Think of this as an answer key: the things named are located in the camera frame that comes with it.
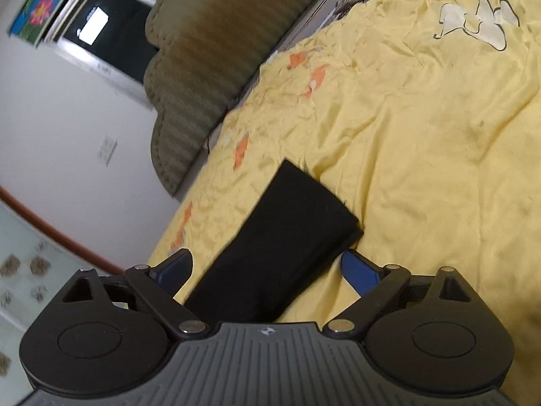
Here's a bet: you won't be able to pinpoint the glass door with brown frame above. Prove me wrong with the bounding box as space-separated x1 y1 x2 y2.
0 185 127 406

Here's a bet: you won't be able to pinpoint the window with white frame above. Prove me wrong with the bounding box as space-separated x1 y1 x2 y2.
42 0 183 111

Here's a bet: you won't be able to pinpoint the yellow floral bed blanket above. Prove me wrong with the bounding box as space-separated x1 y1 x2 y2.
148 0 541 406

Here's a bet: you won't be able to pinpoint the black pants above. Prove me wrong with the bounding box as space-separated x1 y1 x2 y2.
185 158 364 323

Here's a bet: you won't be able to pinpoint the olive ribbed headboard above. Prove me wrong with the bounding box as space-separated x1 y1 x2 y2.
144 0 348 198

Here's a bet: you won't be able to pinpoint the white wall socket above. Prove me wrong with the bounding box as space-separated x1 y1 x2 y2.
97 135 118 167

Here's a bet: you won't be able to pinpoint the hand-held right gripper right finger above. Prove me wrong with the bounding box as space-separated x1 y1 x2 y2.
323 250 472 340

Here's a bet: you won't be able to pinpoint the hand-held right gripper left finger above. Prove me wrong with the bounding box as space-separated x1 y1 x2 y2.
61 248 210 339

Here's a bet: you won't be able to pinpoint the blue floral wall poster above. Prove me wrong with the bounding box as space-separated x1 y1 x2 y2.
6 0 92 45

